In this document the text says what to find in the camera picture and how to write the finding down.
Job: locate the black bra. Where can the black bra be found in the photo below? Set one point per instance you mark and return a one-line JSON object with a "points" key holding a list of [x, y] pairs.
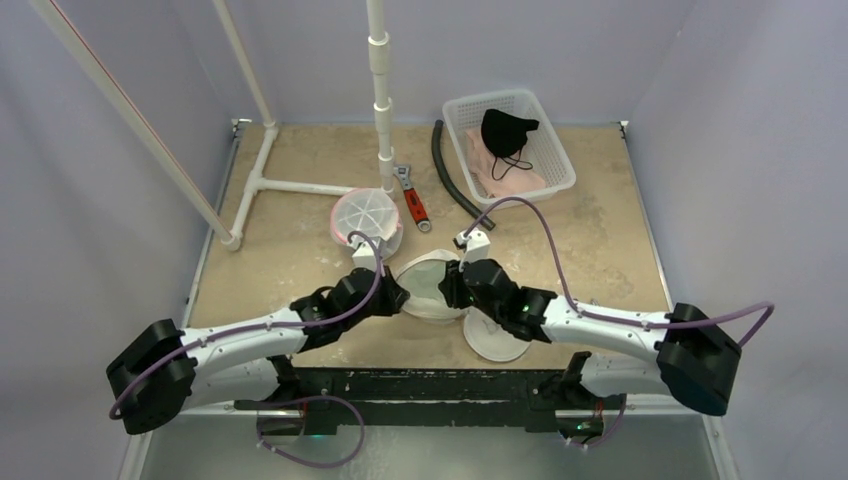
{"points": [[505, 137]]}

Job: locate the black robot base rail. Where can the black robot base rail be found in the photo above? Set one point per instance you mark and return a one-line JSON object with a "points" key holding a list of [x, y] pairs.
{"points": [[537, 401]]}

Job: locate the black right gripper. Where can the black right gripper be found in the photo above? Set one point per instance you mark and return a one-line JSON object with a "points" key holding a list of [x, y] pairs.
{"points": [[454, 285]]}

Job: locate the pink bra in basket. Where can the pink bra in basket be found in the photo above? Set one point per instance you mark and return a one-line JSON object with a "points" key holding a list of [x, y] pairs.
{"points": [[480, 161]]}

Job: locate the pink-rimmed mesh laundry bag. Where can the pink-rimmed mesh laundry bag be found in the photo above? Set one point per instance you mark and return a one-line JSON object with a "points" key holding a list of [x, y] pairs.
{"points": [[372, 212]]}

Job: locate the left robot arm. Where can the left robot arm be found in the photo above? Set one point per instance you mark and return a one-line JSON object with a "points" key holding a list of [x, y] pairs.
{"points": [[165, 369]]}

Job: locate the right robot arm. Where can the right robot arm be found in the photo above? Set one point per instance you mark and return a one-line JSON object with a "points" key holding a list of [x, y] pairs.
{"points": [[677, 353]]}

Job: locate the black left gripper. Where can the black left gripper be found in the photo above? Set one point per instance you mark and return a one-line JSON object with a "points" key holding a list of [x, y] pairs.
{"points": [[394, 295]]}

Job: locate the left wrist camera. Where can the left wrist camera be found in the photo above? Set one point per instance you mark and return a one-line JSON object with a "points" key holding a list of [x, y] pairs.
{"points": [[365, 256]]}

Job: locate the red-handled adjustable wrench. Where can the red-handled adjustable wrench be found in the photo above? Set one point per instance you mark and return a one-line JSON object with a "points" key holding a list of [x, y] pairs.
{"points": [[414, 204]]}

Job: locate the white PVC pipe frame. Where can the white PVC pipe frame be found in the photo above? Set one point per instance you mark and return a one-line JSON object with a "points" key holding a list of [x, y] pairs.
{"points": [[231, 237]]}

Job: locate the white plastic basket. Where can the white plastic basket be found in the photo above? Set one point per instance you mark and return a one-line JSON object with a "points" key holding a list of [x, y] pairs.
{"points": [[544, 150]]}

